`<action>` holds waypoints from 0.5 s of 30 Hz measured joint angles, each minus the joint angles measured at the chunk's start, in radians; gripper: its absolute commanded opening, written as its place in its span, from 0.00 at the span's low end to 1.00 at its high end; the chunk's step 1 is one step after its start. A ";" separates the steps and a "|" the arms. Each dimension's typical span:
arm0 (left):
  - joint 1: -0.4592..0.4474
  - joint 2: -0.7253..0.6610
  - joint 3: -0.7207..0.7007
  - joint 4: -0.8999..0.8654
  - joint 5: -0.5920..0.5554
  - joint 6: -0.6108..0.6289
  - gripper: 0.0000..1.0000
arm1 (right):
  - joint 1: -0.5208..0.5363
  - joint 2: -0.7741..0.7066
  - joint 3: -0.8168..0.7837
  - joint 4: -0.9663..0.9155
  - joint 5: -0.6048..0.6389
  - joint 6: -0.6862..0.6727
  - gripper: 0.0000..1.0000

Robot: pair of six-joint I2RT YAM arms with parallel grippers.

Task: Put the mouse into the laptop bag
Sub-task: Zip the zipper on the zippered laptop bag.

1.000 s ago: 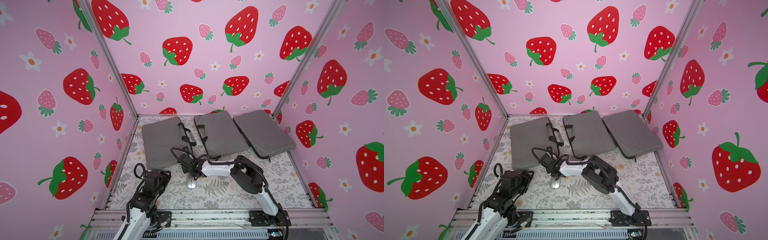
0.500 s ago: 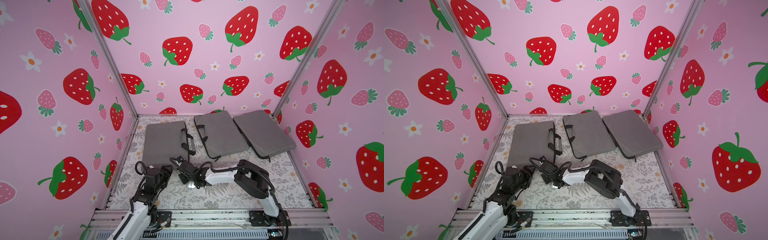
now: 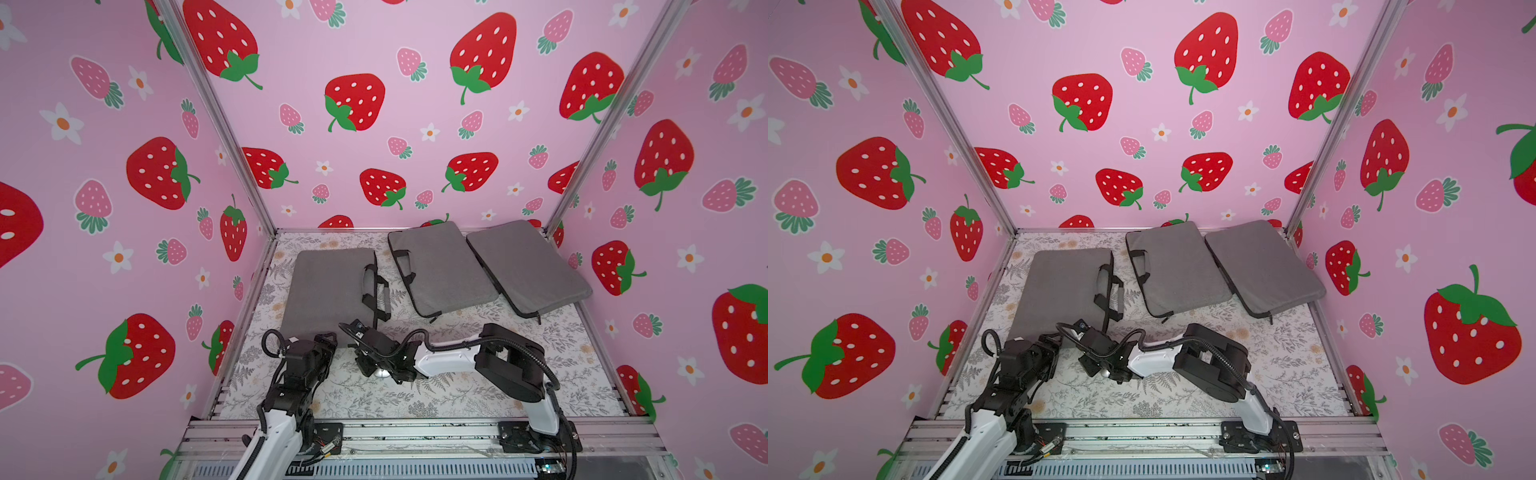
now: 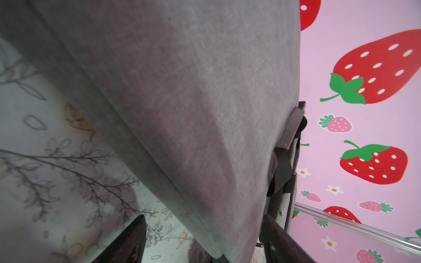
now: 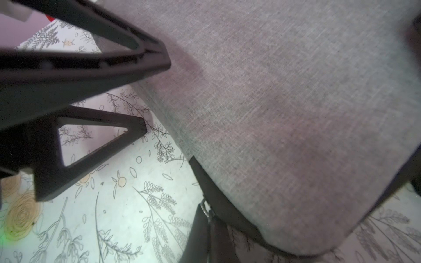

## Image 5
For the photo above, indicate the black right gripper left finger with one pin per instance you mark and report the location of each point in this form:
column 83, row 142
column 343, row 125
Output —
column 197, row 245

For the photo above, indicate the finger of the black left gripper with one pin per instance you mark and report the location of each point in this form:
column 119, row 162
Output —
column 34, row 84
column 36, row 145

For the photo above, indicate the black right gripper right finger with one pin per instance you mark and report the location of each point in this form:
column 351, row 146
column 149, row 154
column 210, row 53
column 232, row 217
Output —
column 221, row 248

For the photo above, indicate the grey laptop bag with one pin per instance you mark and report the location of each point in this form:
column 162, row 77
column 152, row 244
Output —
column 301, row 112

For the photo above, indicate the floral patterned table mat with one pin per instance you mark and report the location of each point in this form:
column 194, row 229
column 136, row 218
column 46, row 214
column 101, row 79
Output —
column 138, row 206

